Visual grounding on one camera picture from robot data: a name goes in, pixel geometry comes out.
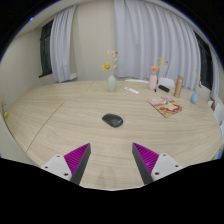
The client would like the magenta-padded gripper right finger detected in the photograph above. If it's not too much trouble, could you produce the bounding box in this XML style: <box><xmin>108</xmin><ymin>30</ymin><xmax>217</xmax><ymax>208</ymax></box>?
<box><xmin>131</xmin><ymin>142</ymin><xmax>184</xmax><ymax>185</ymax></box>

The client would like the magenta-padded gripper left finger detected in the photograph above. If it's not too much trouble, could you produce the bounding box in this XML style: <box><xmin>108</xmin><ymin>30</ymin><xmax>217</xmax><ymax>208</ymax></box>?
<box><xmin>40</xmin><ymin>142</ymin><xmax>92</xmax><ymax>186</ymax></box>

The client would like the black computer mouse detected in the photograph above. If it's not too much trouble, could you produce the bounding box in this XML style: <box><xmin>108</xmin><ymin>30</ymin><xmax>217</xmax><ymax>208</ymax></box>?
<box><xmin>101</xmin><ymin>113</ymin><xmax>124</xmax><ymax>128</ymax></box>

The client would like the white remote control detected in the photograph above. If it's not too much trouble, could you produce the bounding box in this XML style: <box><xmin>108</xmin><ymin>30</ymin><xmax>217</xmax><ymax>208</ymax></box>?
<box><xmin>124</xmin><ymin>86</ymin><xmax>141</xmax><ymax>95</ymax></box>

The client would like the black rectangular box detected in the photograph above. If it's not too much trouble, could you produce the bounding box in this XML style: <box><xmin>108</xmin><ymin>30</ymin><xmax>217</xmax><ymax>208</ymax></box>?
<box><xmin>157</xmin><ymin>84</ymin><xmax>171</xmax><ymax>93</ymax></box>

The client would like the blue vase with dried flowers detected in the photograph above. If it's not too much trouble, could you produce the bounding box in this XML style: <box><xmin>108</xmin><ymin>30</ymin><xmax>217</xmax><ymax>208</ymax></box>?
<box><xmin>190</xmin><ymin>70</ymin><xmax>203</xmax><ymax>105</ymax></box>

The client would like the pink vase with orange flowers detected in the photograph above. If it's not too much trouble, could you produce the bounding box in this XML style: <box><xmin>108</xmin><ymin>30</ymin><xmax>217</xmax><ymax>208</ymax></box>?
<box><xmin>148</xmin><ymin>55</ymin><xmax>169</xmax><ymax>91</ymax></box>

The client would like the tan drink bottle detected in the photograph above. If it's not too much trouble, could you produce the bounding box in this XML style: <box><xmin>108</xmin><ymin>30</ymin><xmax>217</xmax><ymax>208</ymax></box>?
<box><xmin>173</xmin><ymin>75</ymin><xmax>185</xmax><ymax>99</ymax></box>

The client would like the white chair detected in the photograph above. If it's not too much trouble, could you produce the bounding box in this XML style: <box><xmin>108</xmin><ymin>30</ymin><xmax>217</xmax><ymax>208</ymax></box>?
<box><xmin>124</xmin><ymin>78</ymin><xmax>150</xmax><ymax>84</ymax></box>
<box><xmin>213</xmin><ymin>101</ymin><xmax>224</xmax><ymax>126</ymax></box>
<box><xmin>157</xmin><ymin>77</ymin><xmax>176</xmax><ymax>89</ymax></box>

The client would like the green vase with yellow flowers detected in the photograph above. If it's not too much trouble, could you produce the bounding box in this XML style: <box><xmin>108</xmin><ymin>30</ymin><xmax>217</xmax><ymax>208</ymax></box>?
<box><xmin>101</xmin><ymin>49</ymin><xmax>119</xmax><ymax>93</ymax></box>

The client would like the white curtain strip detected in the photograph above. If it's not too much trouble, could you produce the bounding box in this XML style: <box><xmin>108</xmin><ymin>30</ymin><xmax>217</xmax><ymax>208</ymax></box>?
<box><xmin>209</xmin><ymin>56</ymin><xmax>221</xmax><ymax>101</ymax></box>

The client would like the dark window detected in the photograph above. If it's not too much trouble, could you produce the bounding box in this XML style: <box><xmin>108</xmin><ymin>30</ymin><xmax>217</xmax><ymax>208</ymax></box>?
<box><xmin>38</xmin><ymin>19</ymin><xmax>54</xmax><ymax>79</ymax></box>
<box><xmin>193</xmin><ymin>31</ymin><xmax>214</xmax><ymax>91</ymax></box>

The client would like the narrow white curtain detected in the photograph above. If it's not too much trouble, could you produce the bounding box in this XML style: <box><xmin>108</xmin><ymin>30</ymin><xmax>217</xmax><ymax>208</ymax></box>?
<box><xmin>49</xmin><ymin>4</ymin><xmax>78</xmax><ymax>83</ymax></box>

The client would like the wide white curtain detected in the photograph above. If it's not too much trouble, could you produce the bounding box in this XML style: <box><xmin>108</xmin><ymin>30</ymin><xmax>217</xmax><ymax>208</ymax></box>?
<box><xmin>113</xmin><ymin>0</ymin><xmax>202</xmax><ymax>91</ymax></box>

